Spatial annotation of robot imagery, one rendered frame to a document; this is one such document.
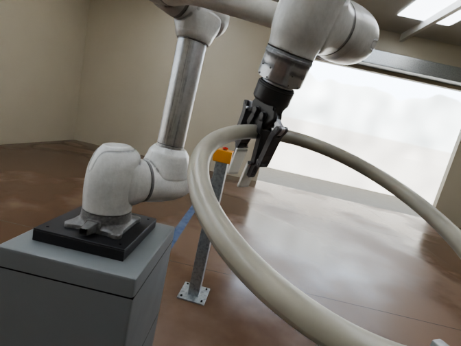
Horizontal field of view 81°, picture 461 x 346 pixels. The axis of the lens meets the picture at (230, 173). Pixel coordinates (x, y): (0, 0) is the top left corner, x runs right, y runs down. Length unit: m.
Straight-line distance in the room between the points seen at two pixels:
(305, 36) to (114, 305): 0.79
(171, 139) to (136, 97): 6.32
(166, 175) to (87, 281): 0.39
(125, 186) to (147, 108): 6.29
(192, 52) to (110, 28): 6.87
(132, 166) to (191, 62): 0.40
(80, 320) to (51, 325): 0.09
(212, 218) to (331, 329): 0.15
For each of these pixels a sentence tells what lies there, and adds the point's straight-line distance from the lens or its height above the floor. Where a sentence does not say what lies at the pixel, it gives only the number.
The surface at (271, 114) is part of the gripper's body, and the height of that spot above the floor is 1.29.
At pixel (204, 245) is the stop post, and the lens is 1.94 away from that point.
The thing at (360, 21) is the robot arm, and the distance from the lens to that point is 0.61.
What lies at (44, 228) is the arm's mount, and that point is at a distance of 0.98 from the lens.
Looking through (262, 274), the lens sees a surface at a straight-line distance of 0.26.
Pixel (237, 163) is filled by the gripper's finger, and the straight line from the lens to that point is 0.64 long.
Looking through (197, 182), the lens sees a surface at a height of 1.18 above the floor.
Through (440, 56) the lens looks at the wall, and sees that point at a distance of 8.10.
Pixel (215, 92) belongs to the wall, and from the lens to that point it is 6.80.
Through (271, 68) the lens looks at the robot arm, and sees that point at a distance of 0.52.
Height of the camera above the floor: 1.26
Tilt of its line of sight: 10 degrees down
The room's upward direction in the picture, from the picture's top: 13 degrees clockwise
